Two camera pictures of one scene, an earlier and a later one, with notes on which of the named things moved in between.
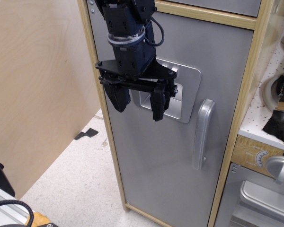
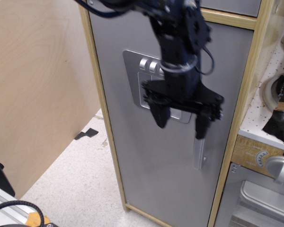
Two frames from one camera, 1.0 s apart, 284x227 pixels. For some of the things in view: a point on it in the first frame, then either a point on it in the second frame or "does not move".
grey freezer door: [248, 7] does not move
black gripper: [137, 66] -> [182, 88]
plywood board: [44, 86] does not move
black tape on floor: [89, 133] does not move
